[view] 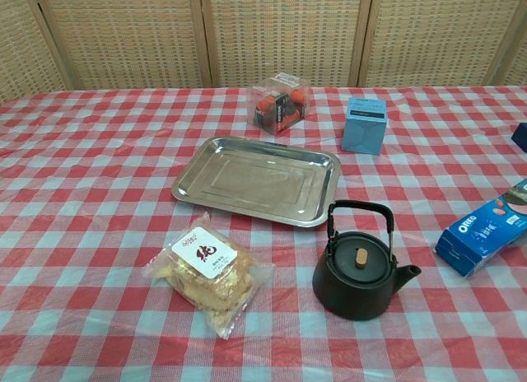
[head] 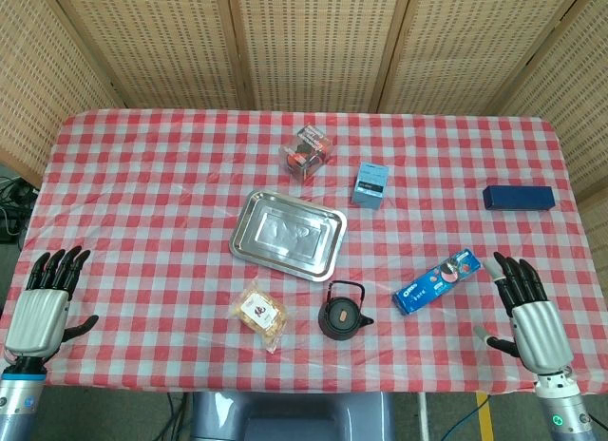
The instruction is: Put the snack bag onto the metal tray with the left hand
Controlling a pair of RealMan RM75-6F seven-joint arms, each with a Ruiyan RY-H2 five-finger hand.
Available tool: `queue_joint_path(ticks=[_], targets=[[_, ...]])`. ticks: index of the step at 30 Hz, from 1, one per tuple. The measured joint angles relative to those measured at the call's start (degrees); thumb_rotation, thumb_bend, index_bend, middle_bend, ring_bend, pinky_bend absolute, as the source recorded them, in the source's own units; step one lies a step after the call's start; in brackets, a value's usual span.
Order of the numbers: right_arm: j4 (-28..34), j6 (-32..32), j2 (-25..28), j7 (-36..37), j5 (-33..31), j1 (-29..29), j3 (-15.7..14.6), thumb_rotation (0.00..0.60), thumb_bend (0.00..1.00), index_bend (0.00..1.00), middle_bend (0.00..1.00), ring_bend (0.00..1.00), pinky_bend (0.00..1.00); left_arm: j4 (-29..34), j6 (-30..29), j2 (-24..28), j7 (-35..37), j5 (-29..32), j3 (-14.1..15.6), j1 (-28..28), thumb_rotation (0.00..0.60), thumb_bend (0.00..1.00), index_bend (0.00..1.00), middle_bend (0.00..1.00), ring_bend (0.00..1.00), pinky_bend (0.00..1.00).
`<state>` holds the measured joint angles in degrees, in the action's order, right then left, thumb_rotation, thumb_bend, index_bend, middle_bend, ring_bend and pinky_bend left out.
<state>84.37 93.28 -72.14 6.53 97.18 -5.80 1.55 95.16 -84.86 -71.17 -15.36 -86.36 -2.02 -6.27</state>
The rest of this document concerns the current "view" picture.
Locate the navy blue long box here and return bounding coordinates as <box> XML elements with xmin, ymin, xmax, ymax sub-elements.
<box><xmin>512</xmin><ymin>122</ymin><xmax>527</xmax><ymax>153</ymax></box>

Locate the black teapot with cork knob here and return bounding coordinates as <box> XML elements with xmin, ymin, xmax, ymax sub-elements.
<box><xmin>311</xmin><ymin>199</ymin><xmax>422</xmax><ymax>322</ymax></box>

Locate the clear box with orange items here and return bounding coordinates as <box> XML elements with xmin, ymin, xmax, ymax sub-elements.
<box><xmin>250</xmin><ymin>72</ymin><xmax>311</xmax><ymax>136</ymax></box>

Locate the blue Oreo cookie box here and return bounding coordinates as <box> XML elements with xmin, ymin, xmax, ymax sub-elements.
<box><xmin>435</xmin><ymin>177</ymin><xmax>527</xmax><ymax>280</ymax></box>

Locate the woven bamboo folding screen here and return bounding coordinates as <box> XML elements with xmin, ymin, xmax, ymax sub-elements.
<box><xmin>0</xmin><ymin>0</ymin><xmax>527</xmax><ymax>105</ymax></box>

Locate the silver rectangular metal tray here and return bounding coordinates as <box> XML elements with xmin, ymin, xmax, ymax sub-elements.
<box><xmin>170</xmin><ymin>136</ymin><xmax>342</xmax><ymax>230</ymax></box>

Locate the light blue cardboard box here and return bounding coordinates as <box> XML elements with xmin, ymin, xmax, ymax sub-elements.
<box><xmin>341</xmin><ymin>95</ymin><xmax>389</xmax><ymax>156</ymax></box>

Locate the bagged pastry snack pack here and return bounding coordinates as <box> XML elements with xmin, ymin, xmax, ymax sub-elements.
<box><xmin>143</xmin><ymin>212</ymin><xmax>276</xmax><ymax>340</ymax></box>

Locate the red white checked tablecloth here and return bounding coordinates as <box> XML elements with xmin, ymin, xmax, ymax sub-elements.
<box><xmin>0</xmin><ymin>84</ymin><xmax>527</xmax><ymax>382</ymax></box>

